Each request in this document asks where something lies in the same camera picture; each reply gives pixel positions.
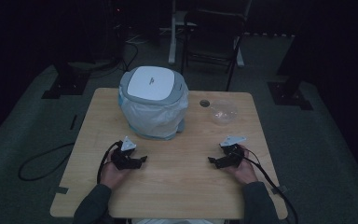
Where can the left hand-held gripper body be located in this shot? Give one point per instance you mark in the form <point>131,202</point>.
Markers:
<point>122,160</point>

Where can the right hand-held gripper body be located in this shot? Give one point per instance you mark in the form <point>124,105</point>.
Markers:
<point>231,154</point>

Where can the person's left hand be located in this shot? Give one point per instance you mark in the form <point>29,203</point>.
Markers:
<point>113,175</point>

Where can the person's right hand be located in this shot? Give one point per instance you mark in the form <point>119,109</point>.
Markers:
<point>245,171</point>

